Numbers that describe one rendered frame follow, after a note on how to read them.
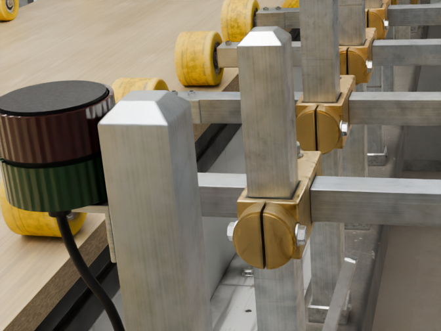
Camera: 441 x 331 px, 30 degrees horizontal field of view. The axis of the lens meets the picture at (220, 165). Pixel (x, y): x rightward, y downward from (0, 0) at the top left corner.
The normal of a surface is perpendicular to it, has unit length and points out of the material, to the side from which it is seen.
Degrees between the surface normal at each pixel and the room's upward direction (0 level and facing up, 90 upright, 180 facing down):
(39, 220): 107
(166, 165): 90
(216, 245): 90
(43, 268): 0
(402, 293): 0
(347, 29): 90
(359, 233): 0
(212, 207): 90
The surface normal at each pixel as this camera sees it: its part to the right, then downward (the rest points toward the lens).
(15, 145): -0.47, 0.36
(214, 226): 0.96, 0.03
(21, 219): -0.25, 0.54
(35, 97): -0.08, -0.93
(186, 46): -0.25, -0.29
